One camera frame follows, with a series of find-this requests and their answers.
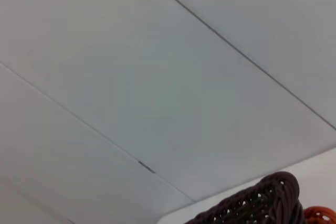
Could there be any orange woven basket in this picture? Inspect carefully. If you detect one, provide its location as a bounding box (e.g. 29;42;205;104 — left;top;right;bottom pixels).
303;205;336;224

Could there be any dark brown woven basket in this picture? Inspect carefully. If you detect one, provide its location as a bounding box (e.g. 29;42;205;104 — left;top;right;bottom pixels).
185;171;305;224

